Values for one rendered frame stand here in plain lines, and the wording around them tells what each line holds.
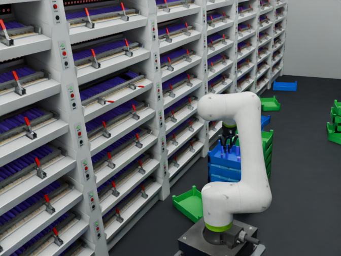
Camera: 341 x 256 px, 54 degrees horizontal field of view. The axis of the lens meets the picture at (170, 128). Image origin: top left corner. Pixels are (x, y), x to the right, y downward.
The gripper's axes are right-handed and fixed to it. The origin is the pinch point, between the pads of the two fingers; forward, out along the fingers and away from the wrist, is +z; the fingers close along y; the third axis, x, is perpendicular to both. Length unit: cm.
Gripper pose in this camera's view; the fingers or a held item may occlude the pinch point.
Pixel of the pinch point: (227, 148)
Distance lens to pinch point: 223.6
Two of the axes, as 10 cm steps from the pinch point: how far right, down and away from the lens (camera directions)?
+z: 0.6, 6.6, 7.5
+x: -0.2, -7.5, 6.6
